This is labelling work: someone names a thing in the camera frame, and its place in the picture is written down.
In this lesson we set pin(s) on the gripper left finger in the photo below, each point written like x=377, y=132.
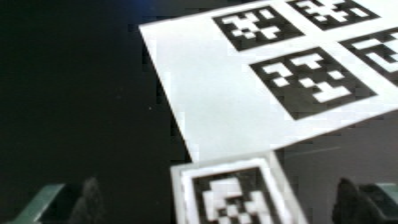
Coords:
x=66, y=204

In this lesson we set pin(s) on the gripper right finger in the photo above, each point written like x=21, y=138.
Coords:
x=366, y=203

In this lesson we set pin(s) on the white chair leg back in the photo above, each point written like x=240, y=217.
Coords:
x=231, y=191

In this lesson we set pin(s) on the white flat back panel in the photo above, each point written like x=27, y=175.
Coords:
x=277, y=71

